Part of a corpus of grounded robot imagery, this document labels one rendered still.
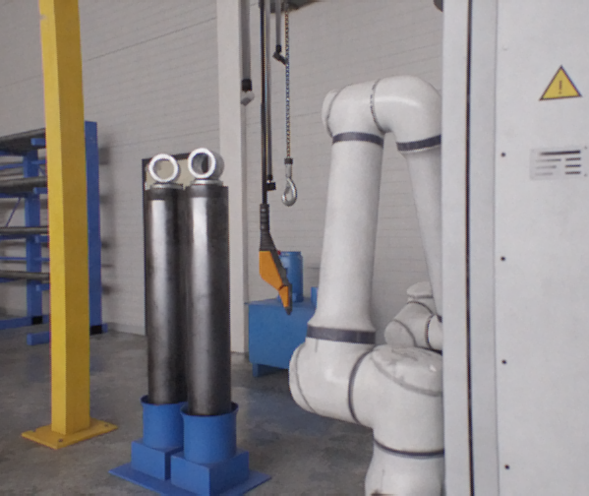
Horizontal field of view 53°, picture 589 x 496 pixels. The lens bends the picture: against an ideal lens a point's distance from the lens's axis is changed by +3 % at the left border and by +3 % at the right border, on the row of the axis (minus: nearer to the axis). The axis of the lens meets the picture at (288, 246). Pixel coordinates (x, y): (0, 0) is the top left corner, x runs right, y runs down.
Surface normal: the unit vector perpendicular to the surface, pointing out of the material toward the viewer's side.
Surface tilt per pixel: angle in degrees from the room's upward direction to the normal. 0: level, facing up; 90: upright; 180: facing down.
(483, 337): 90
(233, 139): 90
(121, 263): 90
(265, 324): 90
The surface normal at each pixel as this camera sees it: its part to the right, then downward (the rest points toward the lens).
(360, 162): 0.05, -0.10
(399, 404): -0.46, 0.04
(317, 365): -0.65, -0.15
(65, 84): 0.77, 0.00
